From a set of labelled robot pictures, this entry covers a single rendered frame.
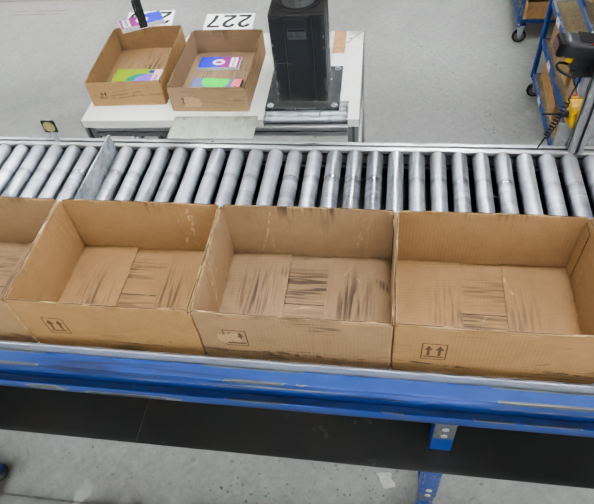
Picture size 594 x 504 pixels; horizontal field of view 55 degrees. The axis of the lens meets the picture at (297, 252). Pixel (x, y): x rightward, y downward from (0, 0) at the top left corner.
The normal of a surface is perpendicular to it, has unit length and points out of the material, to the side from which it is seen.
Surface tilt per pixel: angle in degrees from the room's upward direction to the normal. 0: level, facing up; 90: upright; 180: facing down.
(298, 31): 90
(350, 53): 0
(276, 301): 3
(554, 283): 1
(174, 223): 90
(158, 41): 88
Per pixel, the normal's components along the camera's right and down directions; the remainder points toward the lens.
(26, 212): -0.14, 0.76
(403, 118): -0.08, -0.64
